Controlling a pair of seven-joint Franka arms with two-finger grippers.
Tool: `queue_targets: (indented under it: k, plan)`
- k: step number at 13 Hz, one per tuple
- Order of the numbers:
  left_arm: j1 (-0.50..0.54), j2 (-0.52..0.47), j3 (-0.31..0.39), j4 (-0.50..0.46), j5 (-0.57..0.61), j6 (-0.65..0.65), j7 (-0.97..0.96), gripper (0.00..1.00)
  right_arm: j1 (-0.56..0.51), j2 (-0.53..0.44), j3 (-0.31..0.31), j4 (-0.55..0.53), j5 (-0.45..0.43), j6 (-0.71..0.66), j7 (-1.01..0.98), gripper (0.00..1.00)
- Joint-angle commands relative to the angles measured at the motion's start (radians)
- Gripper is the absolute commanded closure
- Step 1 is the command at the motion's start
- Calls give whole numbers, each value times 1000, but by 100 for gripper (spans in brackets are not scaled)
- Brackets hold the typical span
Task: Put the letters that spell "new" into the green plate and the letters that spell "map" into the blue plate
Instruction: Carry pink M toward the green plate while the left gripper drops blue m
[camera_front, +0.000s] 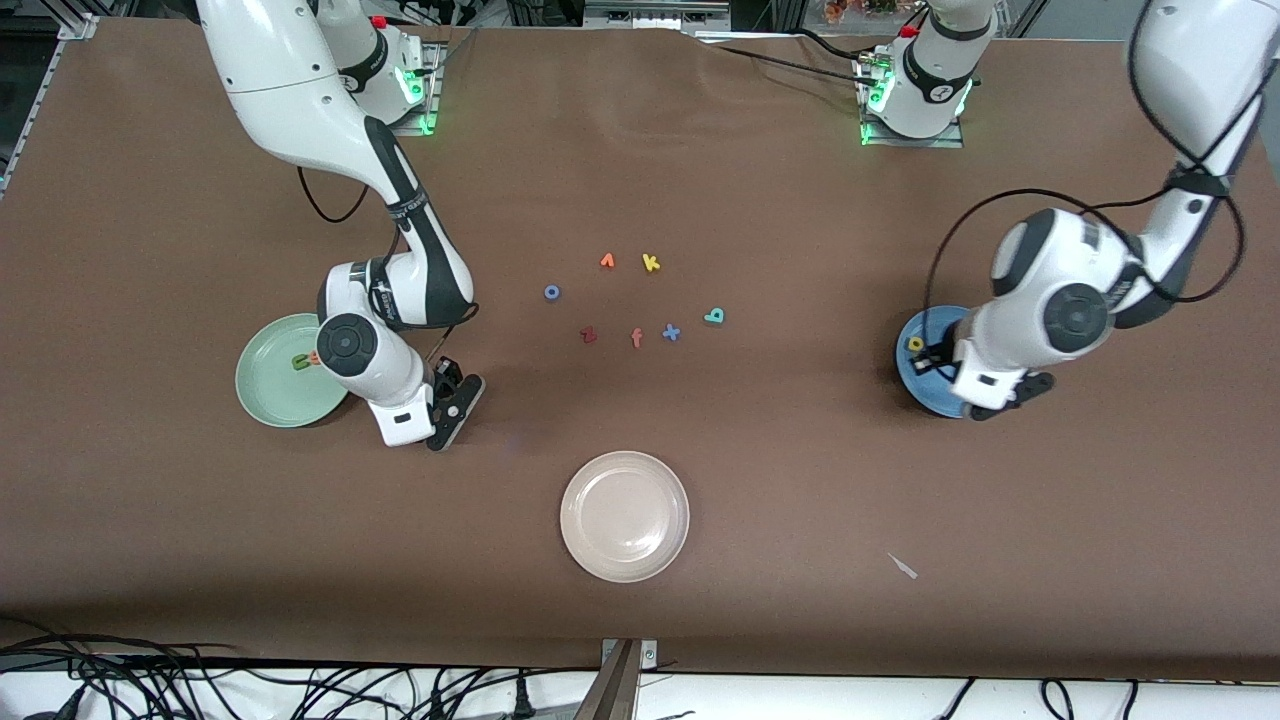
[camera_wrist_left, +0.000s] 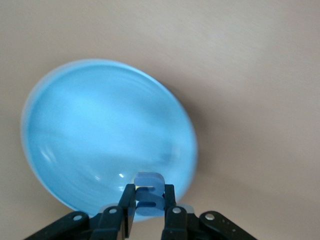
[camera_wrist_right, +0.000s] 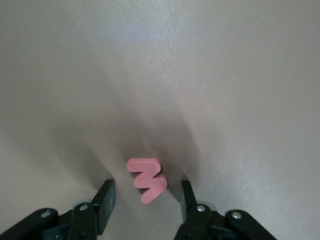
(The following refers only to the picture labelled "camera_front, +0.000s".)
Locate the beige plate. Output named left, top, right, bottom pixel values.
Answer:
left=560, top=451, right=691, bottom=584

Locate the aluminium frame profile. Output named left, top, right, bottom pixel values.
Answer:
left=0, top=8, right=103, bottom=201

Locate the orange decorative object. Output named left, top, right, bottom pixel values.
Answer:
left=822, top=0, right=902, bottom=24

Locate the light green plate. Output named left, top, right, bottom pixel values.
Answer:
left=235, top=313, right=351, bottom=429

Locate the metal table bracket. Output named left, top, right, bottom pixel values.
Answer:
left=574, top=638, right=660, bottom=720

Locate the black cable on table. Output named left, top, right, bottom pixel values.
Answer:
left=695, top=28, right=886, bottom=83

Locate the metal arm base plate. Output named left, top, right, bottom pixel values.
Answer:
left=858, top=55, right=965, bottom=150
left=385, top=40, right=443, bottom=137

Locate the grey metal box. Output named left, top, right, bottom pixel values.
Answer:
left=582, top=0, right=732, bottom=31

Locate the long looping black arm cable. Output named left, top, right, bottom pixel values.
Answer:
left=296, top=164, right=369, bottom=225

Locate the blue plate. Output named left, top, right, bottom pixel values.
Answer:
left=895, top=305, right=977, bottom=420

